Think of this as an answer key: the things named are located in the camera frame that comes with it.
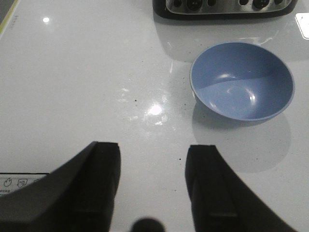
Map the black chrome four-slot toaster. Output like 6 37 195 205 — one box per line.
152 0 297 20

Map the blue bowl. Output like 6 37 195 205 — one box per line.
189 42 295 123

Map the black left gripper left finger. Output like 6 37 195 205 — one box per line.
0 142 121 232

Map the induction cooktop control panel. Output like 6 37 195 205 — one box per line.
0 173 49 197

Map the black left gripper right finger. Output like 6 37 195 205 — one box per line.
185 145 294 232

